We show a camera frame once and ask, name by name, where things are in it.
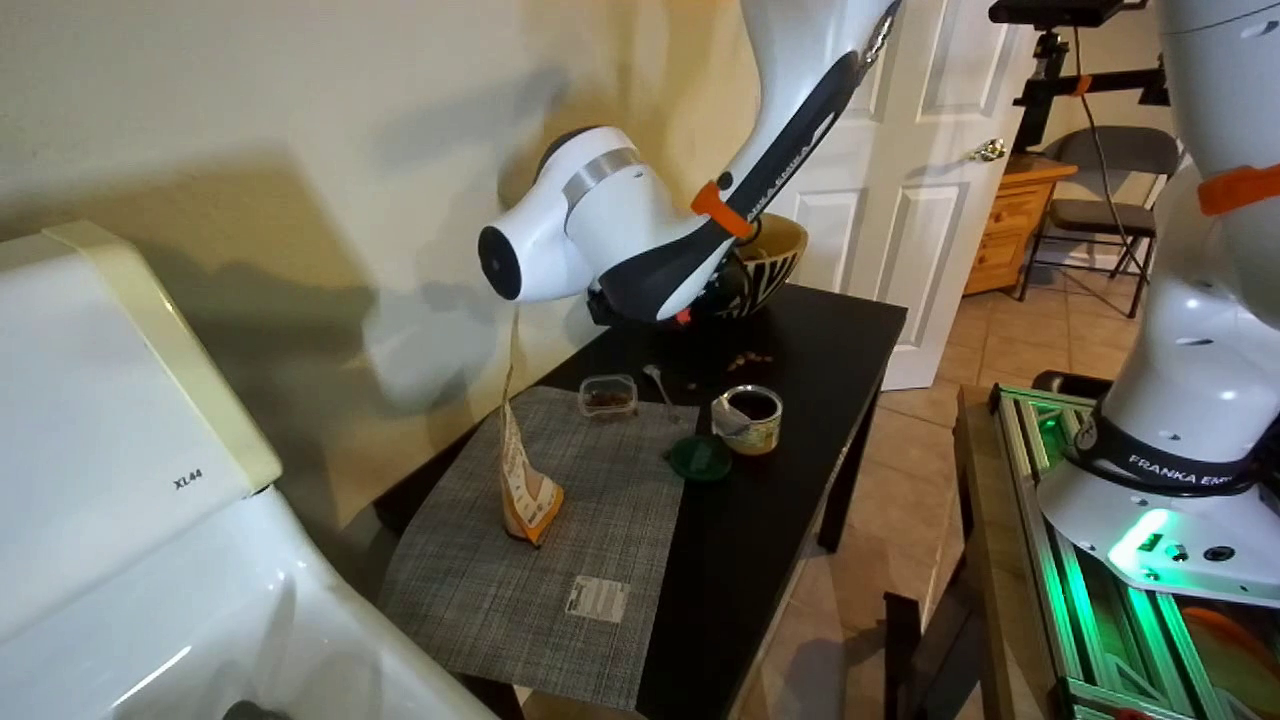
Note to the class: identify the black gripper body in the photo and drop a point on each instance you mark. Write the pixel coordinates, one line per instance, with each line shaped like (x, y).
(624, 304)

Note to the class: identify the orange stand-up pouch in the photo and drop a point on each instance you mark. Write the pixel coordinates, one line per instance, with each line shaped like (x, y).
(530, 492)

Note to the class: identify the small clear bowl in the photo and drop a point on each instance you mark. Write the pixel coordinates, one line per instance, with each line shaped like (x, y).
(609, 399)

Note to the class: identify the wooden zebra pattern bowl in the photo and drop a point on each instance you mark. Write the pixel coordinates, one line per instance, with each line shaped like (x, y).
(778, 264)

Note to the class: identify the small white spoon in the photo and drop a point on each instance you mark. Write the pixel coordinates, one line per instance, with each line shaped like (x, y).
(661, 390)

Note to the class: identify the green round lid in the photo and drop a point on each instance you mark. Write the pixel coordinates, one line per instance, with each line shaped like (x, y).
(698, 463)

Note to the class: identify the small patterned ceramic cup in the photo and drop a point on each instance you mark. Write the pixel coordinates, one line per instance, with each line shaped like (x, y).
(747, 429)

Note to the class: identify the grey woven placemat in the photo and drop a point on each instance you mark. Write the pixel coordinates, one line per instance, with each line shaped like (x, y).
(602, 534)

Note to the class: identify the black side table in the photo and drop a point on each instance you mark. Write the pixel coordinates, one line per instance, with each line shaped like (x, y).
(786, 504)

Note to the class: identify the white label on placemat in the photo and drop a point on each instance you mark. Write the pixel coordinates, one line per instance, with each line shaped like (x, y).
(598, 600)

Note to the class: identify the white panel door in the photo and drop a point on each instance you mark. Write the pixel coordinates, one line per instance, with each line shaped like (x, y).
(920, 241)

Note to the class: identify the wooden drawer cabinet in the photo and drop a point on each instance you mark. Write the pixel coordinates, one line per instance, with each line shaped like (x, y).
(1009, 227)

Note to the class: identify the brass door knob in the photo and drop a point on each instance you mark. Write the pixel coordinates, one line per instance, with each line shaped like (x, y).
(988, 150)

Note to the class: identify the grey folding chair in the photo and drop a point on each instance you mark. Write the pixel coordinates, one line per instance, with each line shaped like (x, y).
(1119, 157)

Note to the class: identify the robot mounting table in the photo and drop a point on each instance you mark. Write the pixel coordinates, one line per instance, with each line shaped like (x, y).
(1065, 627)

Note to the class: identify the black camera tripod boom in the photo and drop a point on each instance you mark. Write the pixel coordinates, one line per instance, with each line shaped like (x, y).
(1054, 82)

